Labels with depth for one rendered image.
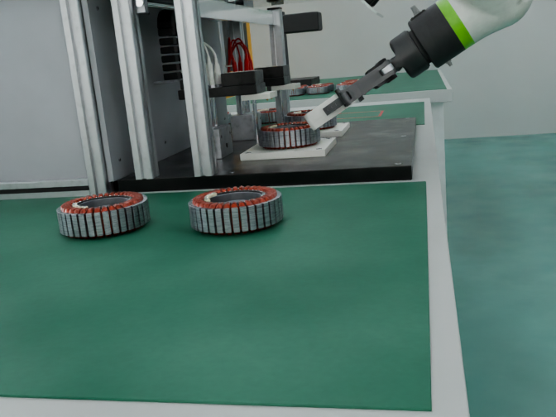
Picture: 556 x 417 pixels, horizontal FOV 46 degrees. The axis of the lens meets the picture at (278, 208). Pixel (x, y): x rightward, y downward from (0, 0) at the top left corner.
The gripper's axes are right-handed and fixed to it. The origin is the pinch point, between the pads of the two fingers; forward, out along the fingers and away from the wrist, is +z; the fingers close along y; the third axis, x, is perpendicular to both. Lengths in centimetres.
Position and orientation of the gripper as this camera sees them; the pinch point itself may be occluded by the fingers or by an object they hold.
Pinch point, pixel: (321, 115)
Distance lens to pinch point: 117.4
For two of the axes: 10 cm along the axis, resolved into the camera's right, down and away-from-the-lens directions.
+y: -2.5, 2.5, -9.4
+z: -7.9, 5.1, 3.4
